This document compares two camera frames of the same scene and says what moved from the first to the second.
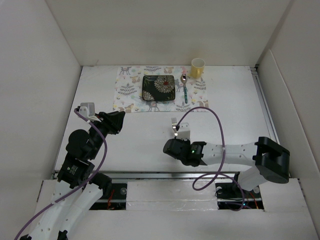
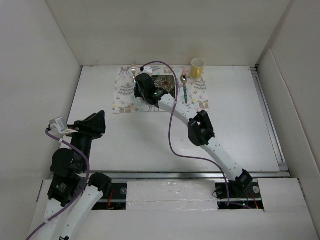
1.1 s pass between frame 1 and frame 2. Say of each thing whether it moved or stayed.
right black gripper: moved
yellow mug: stayed
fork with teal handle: moved
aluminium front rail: stayed
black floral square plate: stayed
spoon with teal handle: stayed
